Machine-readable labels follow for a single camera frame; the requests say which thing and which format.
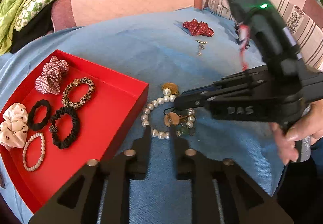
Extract blue blanket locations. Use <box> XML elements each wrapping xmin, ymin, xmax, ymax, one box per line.
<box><xmin>0</xmin><ymin>7</ymin><xmax>288</xmax><ymax>224</ymax></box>

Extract leopard print scrunchie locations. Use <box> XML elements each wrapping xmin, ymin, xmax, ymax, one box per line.
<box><xmin>62</xmin><ymin>77</ymin><xmax>96</xmax><ymax>110</ymax></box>

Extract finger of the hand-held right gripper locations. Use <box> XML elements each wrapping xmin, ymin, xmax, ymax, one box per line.
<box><xmin>174</xmin><ymin>88</ymin><xmax>280</xmax><ymax>123</ymax></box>
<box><xmin>182</xmin><ymin>65</ymin><xmax>272</xmax><ymax>98</ymax></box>

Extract white pearl necklace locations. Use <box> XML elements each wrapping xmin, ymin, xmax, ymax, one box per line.
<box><xmin>141</xmin><ymin>88</ymin><xmax>196</xmax><ymax>140</ymax></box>

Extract white spotted scrunchie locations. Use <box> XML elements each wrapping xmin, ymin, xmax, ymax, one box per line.
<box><xmin>0</xmin><ymin>103</ymin><xmax>29</xmax><ymax>149</ymax></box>

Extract red polka dot scrunchie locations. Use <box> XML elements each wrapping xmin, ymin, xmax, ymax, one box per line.
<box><xmin>182</xmin><ymin>19</ymin><xmax>215</xmax><ymax>37</ymax></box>

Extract gold coin earrings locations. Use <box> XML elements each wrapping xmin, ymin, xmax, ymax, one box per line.
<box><xmin>161</xmin><ymin>83</ymin><xmax>196</xmax><ymax>137</ymax></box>

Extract pink bead bracelet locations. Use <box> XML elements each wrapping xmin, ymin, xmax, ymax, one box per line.
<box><xmin>23</xmin><ymin>132</ymin><xmax>46</xmax><ymax>172</ymax></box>

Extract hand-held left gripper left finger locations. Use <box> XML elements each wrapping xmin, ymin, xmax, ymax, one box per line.
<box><xmin>28</xmin><ymin>125</ymin><xmax>152</xmax><ymax>224</ymax></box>

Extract thin black scrunchie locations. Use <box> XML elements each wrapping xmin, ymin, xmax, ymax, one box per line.
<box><xmin>27</xmin><ymin>99</ymin><xmax>52</xmax><ymax>131</ymax></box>

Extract black cloth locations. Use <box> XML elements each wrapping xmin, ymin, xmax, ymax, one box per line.
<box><xmin>10</xmin><ymin>3</ymin><xmax>55</xmax><ymax>54</ymax></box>

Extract striped floral cushion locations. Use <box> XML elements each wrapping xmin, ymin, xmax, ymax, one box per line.
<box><xmin>208</xmin><ymin>0</ymin><xmax>323</xmax><ymax>70</ymax></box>

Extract red white blue wrist strap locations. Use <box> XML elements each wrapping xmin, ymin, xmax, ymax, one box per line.
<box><xmin>236</xmin><ymin>23</ymin><xmax>251</xmax><ymax>72</ymax></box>

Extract red plaid scrunchie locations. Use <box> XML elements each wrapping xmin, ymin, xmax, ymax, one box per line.
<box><xmin>35</xmin><ymin>56</ymin><xmax>70</xmax><ymax>94</ymax></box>

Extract person's right hand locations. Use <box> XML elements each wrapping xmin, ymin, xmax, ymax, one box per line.
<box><xmin>271</xmin><ymin>100</ymin><xmax>323</xmax><ymax>165</ymax></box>

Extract black scrunchie with bead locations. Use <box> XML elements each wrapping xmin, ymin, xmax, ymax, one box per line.
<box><xmin>50</xmin><ymin>106</ymin><xmax>81</xmax><ymax>150</ymax></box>

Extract red cardboard box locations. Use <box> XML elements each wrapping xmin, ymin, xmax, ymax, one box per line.
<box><xmin>0</xmin><ymin>49</ymin><xmax>149</xmax><ymax>214</ymax></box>

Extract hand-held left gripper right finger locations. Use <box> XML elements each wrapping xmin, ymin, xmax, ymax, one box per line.
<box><xmin>170</xmin><ymin>125</ymin><xmax>294</xmax><ymax>224</ymax></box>

